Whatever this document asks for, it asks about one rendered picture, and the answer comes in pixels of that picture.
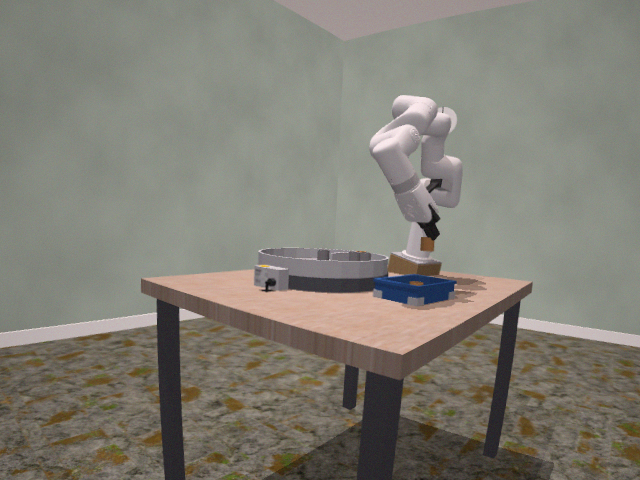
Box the blue crate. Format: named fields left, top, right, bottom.
left=373, top=274, right=457, bottom=307

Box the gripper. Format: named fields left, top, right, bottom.
left=394, top=180, right=440, bottom=241

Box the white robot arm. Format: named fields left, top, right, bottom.
left=369, top=95, right=463, bottom=262

